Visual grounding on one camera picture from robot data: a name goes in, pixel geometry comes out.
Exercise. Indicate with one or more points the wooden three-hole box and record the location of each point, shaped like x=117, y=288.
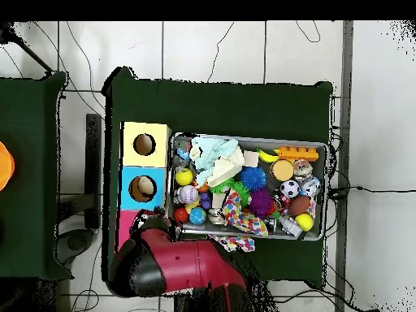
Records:
x=146, y=159

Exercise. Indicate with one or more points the orange foam disc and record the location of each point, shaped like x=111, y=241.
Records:
x=282, y=170

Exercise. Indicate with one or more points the green spiky ball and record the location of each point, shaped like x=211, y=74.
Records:
x=243, y=193
x=222, y=187

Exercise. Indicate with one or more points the brown toy football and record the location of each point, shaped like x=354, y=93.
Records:
x=298, y=205

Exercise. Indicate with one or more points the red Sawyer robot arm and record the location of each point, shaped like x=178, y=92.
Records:
x=195, y=263

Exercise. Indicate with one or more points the blue spiky ball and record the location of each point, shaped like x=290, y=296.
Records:
x=253, y=178

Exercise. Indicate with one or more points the purple knobbly toy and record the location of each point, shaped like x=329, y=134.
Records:
x=261, y=203

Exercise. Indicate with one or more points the orange toy brick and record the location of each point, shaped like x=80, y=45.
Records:
x=298, y=153

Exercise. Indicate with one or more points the white baseball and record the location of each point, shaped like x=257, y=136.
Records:
x=188, y=194

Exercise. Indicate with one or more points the shallow mesh bin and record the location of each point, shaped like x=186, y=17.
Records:
x=260, y=234

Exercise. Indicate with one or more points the black upright panel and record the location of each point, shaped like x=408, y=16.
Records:
x=93, y=162

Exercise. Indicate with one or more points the orange round object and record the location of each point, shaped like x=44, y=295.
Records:
x=6, y=165

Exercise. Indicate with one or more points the dark green side-table cloth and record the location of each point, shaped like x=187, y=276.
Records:
x=29, y=130

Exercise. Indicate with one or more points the plain yellow ball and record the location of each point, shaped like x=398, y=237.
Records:
x=304, y=222

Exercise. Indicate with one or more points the pale yellow muslin cloth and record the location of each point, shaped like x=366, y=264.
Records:
x=227, y=167

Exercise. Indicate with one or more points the teal muslin cloth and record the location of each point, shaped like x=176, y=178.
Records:
x=208, y=152

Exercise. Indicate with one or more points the blue green globe ball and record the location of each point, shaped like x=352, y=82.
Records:
x=198, y=216

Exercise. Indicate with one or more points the dark green table cloth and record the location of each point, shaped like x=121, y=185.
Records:
x=227, y=107

